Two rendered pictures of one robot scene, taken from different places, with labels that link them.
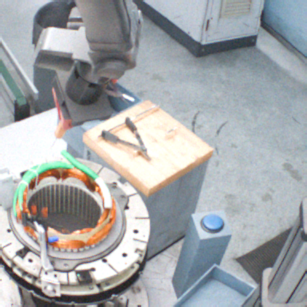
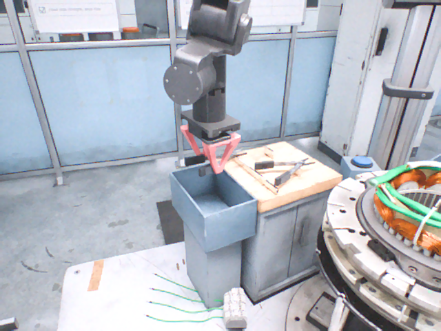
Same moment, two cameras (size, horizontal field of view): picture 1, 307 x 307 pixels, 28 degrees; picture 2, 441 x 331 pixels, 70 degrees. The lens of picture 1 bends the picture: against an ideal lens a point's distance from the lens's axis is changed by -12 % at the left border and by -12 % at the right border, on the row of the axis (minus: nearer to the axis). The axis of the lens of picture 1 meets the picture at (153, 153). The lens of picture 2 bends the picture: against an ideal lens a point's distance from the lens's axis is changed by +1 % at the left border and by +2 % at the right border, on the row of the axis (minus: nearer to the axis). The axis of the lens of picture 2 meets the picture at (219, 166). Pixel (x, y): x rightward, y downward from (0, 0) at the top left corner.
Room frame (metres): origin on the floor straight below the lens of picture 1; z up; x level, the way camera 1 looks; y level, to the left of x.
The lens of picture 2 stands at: (0.93, 0.60, 1.40)
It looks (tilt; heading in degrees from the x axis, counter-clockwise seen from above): 30 degrees down; 293
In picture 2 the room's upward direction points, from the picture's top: straight up
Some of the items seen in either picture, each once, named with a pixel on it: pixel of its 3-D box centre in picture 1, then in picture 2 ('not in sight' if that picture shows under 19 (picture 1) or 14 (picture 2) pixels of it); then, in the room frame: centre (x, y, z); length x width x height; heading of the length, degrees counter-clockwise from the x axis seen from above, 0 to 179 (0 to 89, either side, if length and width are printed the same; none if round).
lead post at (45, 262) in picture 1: (45, 249); not in sight; (0.64, 0.15, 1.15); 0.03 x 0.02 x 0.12; 35
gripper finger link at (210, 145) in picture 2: not in sight; (213, 147); (1.14, 0.14, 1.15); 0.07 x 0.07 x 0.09; 57
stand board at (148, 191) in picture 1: (148, 145); (273, 171); (1.06, 0.01, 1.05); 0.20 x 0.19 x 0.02; 51
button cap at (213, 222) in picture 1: (213, 221); (362, 161); (0.88, -0.14, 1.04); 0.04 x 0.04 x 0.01
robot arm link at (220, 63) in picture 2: not in sight; (207, 70); (1.15, 0.14, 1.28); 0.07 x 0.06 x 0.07; 93
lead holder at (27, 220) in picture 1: (34, 221); not in sight; (0.65, 0.17, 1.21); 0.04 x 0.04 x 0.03; 43
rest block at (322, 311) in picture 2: not in sight; (325, 309); (0.90, 0.13, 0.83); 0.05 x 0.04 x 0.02; 71
